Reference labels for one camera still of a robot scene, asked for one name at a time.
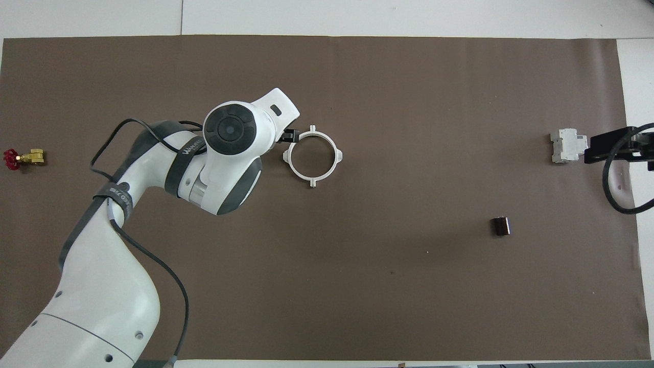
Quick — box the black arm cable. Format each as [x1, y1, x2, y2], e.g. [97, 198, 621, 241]
[90, 119, 204, 368]
[602, 123, 654, 215]

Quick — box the grey circuit breaker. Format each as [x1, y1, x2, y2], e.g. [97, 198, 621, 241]
[549, 128, 589, 165]

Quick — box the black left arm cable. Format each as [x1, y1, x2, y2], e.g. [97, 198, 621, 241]
[90, 119, 204, 368]

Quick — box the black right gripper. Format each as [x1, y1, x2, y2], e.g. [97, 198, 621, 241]
[585, 127, 654, 165]

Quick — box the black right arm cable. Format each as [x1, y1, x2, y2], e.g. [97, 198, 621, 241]
[602, 123, 654, 215]

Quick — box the brass valve red handle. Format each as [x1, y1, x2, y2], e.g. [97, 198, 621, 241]
[3, 148, 46, 172]

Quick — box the brown paper table mat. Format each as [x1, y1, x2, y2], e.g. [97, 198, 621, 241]
[0, 35, 640, 361]

